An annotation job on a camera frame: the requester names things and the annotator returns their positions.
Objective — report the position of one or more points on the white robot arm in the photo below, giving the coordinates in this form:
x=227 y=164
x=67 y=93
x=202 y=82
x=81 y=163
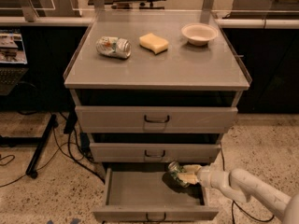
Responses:
x=239 y=185

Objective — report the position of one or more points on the grey middle drawer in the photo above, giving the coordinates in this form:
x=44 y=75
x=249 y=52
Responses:
x=129 y=152

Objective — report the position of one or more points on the grey top drawer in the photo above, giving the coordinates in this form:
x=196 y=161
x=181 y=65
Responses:
x=155 y=119

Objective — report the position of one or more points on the white crushed soda can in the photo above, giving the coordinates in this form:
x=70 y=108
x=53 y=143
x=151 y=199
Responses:
x=114 y=47

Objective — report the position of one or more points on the black stand leg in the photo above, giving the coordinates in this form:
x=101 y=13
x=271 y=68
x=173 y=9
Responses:
x=40 y=143

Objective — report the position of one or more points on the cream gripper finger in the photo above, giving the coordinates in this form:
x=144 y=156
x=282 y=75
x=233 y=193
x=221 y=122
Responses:
x=192 y=168
x=188 y=178

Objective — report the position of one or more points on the grey bottom drawer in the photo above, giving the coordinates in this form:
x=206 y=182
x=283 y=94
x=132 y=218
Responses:
x=146 y=192

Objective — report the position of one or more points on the grey drawer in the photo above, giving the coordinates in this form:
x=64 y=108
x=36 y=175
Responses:
x=129 y=152
x=146 y=192
x=155 y=119

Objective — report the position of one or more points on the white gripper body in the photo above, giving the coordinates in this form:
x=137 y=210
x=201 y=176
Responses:
x=207 y=175

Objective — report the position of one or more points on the green soda can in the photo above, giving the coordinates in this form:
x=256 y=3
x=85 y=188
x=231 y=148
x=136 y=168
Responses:
x=174 y=169

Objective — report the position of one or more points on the laptop with screen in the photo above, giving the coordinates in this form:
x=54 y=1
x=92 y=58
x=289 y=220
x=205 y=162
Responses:
x=13 y=60

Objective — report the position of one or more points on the grey drawer cabinet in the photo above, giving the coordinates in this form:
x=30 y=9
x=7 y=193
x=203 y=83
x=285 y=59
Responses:
x=181 y=76

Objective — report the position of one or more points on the white paper bowl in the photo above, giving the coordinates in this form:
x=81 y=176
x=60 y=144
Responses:
x=199 y=34

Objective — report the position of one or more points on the yellow sponge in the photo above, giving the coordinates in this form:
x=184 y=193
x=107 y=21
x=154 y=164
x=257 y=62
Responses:
x=153 y=42

